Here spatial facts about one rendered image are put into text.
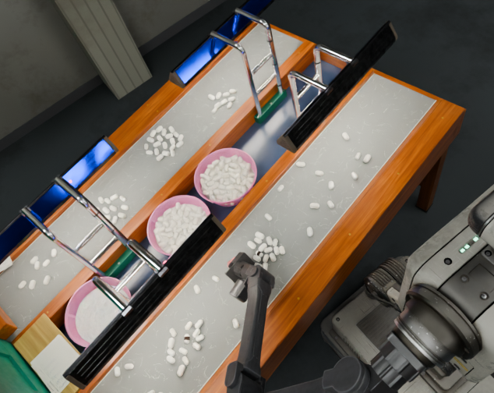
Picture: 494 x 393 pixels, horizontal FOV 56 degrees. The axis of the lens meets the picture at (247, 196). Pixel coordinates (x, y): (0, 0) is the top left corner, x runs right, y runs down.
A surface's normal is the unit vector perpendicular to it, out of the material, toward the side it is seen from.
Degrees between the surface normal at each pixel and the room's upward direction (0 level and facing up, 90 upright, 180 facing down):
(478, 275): 0
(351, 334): 1
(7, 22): 90
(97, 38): 90
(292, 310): 0
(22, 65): 90
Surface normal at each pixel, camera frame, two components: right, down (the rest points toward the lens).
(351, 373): -0.72, -0.59
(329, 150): -0.20, -0.49
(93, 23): 0.59, 0.64
